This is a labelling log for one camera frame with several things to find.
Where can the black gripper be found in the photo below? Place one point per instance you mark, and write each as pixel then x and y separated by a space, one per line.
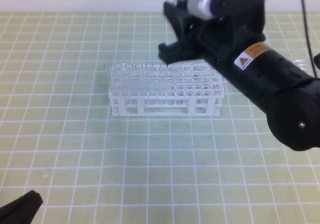
pixel 231 31

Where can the clear test tubes at edge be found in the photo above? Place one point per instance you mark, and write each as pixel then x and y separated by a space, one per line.
pixel 304 65

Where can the green checkered tablecloth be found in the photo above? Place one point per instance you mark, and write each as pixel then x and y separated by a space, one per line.
pixel 59 138

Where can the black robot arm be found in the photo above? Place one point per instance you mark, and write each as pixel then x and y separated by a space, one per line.
pixel 287 95

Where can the white plastic test tube rack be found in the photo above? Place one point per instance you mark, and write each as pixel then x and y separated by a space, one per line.
pixel 199 93

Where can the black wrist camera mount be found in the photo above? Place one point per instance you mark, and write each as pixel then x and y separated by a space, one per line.
pixel 208 9

